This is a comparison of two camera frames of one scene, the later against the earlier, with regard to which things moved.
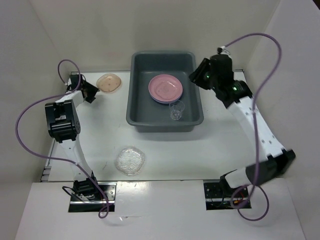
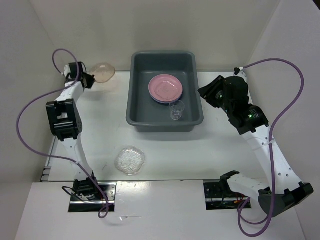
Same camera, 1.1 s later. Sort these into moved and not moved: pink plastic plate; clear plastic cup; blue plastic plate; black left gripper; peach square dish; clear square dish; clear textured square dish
Moved: black left gripper; clear square dish; peach square dish
Not moved: clear plastic cup; pink plastic plate; blue plastic plate; clear textured square dish
